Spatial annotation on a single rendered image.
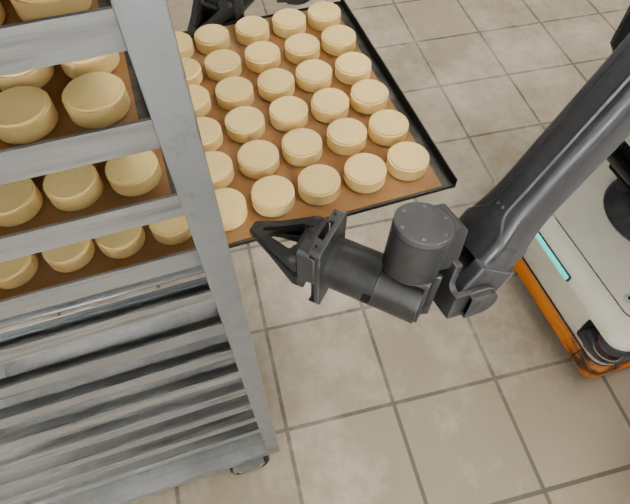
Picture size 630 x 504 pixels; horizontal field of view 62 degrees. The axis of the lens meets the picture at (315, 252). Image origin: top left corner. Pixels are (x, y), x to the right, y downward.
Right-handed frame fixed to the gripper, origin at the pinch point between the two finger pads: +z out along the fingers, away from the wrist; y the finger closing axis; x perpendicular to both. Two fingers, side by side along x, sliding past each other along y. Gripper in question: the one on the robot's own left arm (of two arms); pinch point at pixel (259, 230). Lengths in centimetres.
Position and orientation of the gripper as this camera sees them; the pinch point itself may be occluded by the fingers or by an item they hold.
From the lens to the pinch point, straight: 59.4
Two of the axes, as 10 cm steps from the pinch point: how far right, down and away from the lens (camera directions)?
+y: -0.1, 5.6, 8.3
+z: -9.0, -3.7, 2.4
